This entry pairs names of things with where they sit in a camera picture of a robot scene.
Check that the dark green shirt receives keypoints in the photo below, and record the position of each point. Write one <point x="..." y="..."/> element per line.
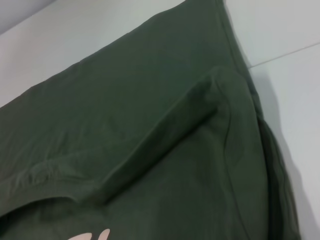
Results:
<point x="125" y="125"/>

